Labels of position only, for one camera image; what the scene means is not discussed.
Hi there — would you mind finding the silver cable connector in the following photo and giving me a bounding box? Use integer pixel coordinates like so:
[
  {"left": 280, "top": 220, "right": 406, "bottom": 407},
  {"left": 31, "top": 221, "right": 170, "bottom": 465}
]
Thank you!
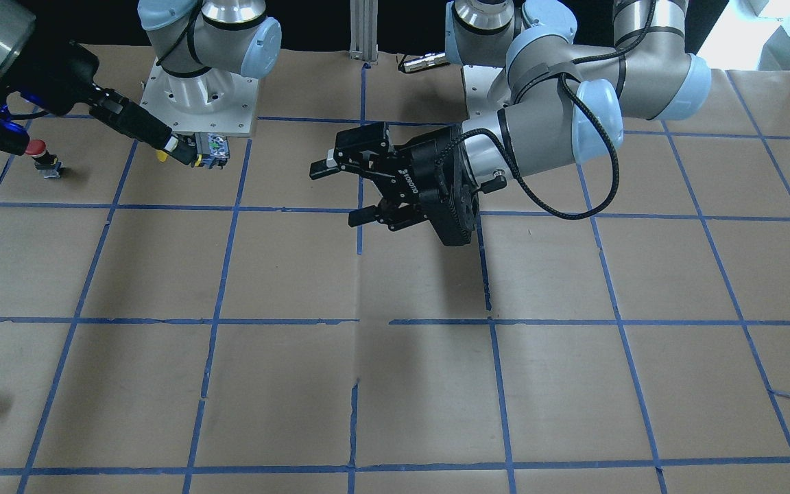
[{"left": 397, "top": 52, "right": 450, "bottom": 74}]

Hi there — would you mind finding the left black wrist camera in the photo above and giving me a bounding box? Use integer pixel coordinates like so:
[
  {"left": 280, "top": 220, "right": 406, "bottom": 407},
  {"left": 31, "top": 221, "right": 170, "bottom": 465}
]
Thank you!
[{"left": 433, "top": 126, "right": 479, "bottom": 246}]

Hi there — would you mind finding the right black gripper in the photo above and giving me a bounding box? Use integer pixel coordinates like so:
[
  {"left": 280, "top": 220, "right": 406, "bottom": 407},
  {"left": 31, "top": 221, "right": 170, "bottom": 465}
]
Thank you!
[{"left": 0, "top": 40, "right": 197, "bottom": 165}]

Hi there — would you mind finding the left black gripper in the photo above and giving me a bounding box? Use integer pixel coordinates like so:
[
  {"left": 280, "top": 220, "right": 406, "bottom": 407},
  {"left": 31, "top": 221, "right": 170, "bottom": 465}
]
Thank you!
[{"left": 309, "top": 122, "right": 449, "bottom": 235}]

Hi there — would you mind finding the aluminium frame post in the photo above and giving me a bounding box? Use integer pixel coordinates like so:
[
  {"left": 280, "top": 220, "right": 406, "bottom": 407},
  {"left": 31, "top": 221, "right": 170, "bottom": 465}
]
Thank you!
[{"left": 349, "top": 0, "right": 379, "bottom": 65}]

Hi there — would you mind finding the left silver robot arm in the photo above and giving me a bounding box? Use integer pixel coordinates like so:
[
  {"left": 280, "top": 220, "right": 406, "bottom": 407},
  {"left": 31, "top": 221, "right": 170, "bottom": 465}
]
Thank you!
[{"left": 309, "top": 1, "right": 711, "bottom": 246}]

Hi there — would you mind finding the yellow push button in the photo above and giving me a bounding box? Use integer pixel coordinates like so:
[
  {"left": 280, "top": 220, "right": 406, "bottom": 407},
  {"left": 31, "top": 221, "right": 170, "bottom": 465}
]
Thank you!
[{"left": 156, "top": 132, "right": 231, "bottom": 169}]

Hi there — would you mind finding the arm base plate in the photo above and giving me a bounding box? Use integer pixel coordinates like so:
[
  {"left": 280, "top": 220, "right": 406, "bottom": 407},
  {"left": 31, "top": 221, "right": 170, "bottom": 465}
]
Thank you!
[
  {"left": 140, "top": 56, "right": 261, "bottom": 137},
  {"left": 462, "top": 65, "right": 511, "bottom": 119}
]

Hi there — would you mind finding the black braided camera cable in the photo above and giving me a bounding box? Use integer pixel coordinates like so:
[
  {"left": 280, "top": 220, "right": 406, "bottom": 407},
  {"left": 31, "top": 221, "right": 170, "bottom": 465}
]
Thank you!
[{"left": 433, "top": 0, "right": 656, "bottom": 222}]

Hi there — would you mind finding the red push button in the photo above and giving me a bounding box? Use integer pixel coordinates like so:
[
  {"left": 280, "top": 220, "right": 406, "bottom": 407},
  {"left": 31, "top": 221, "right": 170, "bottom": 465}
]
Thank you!
[{"left": 25, "top": 139, "right": 63, "bottom": 179}]

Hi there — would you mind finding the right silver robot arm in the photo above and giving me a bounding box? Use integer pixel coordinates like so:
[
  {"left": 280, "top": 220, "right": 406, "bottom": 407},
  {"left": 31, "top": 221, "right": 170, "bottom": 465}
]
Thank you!
[{"left": 0, "top": 1, "right": 282, "bottom": 175}]

